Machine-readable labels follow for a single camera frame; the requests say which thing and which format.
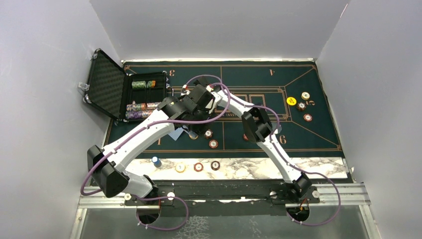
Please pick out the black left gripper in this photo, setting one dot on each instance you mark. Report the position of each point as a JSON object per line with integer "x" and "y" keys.
{"x": 200, "y": 128}

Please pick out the blue card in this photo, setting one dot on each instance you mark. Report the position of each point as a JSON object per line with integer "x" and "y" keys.
{"x": 176, "y": 133}

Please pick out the red poker chip stack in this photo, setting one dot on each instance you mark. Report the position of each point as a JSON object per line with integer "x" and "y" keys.
{"x": 198, "y": 167}

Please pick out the brown poker chip stack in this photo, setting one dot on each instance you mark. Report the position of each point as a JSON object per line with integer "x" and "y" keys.
{"x": 215, "y": 165}

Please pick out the yellow poker chip stack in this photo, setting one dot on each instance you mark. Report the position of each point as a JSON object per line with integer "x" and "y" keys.
{"x": 180, "y": 167}

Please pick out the yellow round button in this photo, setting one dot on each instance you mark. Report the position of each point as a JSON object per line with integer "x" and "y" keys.
{"x": 291, "y": 101}

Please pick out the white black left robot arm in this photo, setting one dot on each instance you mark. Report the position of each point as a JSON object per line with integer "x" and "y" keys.
{"x": 107, "y": 165}

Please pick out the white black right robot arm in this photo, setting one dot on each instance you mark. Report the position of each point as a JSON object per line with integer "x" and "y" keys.
{"x": 258, "y": 129}

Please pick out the green chips in case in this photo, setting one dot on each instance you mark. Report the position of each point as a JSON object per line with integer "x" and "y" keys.
{"x": 137, "y": 85}

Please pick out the mixed chips row in case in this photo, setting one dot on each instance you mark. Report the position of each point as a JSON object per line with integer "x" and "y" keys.
{"x": 136, "y": 107}

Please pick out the purple chips row in case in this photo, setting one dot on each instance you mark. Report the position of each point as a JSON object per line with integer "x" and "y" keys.
{"x": 138, "y": 115}

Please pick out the blue poker chip stack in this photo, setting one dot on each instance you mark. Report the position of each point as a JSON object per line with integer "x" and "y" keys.
{"x": 156, "y": 161}

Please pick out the black poker chip case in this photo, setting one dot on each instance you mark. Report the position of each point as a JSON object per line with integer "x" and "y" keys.
{"x": 108, "y": 87}

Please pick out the green poker table mat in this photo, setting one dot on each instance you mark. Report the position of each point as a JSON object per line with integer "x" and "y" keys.
{"x": 261, "y": 83}

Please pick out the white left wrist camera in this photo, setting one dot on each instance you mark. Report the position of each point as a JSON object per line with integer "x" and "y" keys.
{"x": 213, "y": 103}

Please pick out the black mounting rail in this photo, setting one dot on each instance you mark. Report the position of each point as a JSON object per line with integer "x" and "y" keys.
{"x": 231, "y": 198}

